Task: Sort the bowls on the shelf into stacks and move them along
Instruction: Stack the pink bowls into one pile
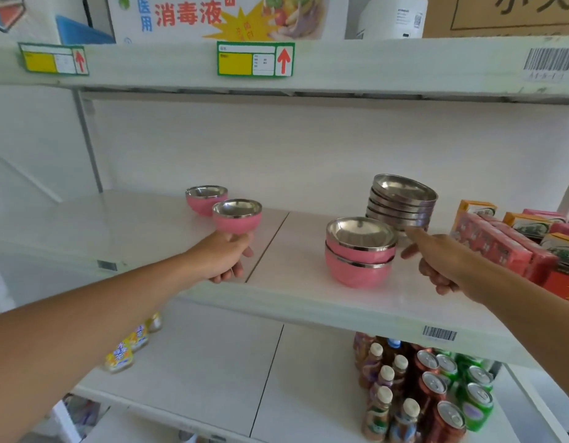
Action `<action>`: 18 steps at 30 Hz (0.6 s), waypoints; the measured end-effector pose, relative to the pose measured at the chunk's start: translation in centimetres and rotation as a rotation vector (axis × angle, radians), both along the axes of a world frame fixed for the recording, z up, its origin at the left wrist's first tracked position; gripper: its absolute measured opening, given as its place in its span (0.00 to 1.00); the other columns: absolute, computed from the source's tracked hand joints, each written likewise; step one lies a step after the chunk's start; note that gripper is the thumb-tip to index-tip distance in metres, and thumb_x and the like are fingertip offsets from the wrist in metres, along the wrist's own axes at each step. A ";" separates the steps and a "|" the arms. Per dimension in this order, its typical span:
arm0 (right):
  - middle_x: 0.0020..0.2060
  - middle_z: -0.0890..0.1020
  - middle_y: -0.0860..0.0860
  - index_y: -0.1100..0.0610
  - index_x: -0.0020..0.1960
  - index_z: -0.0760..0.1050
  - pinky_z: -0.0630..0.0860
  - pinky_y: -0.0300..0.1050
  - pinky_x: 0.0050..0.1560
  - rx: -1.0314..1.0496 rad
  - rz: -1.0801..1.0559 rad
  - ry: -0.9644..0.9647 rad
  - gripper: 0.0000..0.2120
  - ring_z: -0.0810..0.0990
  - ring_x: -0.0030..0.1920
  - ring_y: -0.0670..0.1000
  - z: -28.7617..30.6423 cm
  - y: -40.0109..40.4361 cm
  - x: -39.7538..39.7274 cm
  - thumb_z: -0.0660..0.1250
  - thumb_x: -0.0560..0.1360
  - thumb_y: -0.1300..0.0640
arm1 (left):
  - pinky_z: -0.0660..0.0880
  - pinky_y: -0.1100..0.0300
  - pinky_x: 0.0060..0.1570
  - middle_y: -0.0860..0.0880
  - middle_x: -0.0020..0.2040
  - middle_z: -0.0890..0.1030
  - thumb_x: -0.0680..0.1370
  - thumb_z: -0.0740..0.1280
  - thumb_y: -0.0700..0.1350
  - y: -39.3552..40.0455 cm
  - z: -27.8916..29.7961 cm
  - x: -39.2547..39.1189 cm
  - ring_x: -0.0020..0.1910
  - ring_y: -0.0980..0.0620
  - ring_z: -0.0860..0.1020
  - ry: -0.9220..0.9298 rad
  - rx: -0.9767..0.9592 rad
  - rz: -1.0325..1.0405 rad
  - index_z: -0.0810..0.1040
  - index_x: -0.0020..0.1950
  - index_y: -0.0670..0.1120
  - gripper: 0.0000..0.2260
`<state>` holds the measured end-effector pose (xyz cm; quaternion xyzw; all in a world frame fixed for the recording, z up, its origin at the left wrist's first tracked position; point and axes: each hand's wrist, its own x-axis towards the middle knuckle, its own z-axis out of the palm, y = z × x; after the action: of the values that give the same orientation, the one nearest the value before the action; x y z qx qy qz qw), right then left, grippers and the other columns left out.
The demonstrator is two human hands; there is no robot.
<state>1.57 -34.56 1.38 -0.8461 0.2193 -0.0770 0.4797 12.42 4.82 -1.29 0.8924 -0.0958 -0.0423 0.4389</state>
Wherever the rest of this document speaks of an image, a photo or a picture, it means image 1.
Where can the person's right hand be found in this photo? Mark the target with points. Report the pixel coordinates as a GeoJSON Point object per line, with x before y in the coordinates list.
{"type": "Point", "coordinates": [443, 267]}

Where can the person's left hand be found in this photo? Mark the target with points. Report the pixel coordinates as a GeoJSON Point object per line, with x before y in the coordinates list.
{"type": "Point", "coordinates": [220, 256]}

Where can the pink steel bowl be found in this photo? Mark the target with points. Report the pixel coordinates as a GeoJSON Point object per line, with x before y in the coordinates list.
{"type": "Point", "coordinates": [360, 235]}
{"type": "Point", "coordinates": [206, 200]}
{"type": "Point", "coordinates": [358, 274]}
{"type": "Point", "coordinates": [237, 216]}

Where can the silver steel bowl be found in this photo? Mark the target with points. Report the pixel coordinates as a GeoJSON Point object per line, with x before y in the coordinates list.
{"type": "Point", "coordinates": [404, 189]}
{"type": "Point", "coordinates": [390, 218]}
{"type": "Point", "coordinates": [390, 212]}
{"type": "Point", "coordinates": [390, 207]}
{"type": "Point", "coordinates": [390, 225]}

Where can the white metal shelf rack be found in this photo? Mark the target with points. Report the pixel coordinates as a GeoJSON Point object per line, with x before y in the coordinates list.
{"type": "Point", "coordinates": [303, 272]}

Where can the person's left forearm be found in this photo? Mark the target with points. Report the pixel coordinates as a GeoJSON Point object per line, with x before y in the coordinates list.
{"type": "Point", "coordinates": [81, 346]}

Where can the person's right forearm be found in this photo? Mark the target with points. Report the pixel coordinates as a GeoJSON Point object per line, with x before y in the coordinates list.
{"type": "Point", "coordinates": [533, 327]}

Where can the row of red milk cartons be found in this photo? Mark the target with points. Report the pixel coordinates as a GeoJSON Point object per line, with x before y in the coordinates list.
{"type": "Point", "coordinates": [496, 249]}

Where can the yellow drink carton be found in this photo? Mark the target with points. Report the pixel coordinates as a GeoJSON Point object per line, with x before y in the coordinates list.
{"type": "Point", "coordinates": [526, 223]}
{"type": "Point", "coordinates": [563, 249]}
{"type": "Point", "coordinates": [473, 209]}

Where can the white barcode label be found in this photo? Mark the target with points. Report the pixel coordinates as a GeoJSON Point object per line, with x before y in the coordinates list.
{"type": "Point", "coordinates": [552, 59]}
{"type": "Point", "coordinates": [439, 333]}
{"type": "Point", "coordinates": [107, 266]}

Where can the green drink can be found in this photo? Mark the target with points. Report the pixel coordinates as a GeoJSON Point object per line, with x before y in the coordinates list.
{"type": "Point", "coordinates": [469, 359]}
{"type": "Point", "coordinates": [447, 366]}
{"type": "Point", "coordinates": [479, 375]}
{"type": "Point", "coordinates": [476, 406]}
{"type": "Point", "coordinates": [443, 351]}

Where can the red black drink carton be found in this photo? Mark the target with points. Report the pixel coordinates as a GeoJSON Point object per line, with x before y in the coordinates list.
{"type": "Point", "coordinates": [563, 288]}

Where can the group of yellow juice bottles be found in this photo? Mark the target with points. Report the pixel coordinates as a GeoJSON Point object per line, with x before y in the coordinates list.
{"type": "Point", "coordinates": [119, 357]}

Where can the group of brown tea bottles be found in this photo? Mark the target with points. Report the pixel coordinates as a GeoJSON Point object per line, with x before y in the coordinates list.
{"type": "Point", "coordinates": [377, 415]}

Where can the green yellow price tag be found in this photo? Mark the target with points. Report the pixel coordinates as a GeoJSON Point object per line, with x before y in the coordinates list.
{"type": "Point", "coordinates": [54, 59]}
{"type": "Point", "coordinates": [254, 59]}

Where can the white carton with red print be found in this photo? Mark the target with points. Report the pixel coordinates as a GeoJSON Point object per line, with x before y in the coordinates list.
{"type": "Point", "coordinates": [197, 13]}

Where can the white plastic jug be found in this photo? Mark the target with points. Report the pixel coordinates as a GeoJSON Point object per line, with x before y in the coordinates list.
{"type": "Point", "coordinates": [390, 16]}

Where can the brown cardboard carton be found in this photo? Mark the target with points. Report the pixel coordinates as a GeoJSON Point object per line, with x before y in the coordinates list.
{"type": "Point", "coordinates": [496, 16]}

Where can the white blue carton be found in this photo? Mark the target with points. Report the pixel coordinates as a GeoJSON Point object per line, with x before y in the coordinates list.
{"type": "Point", "coordinates": [40, 23]}

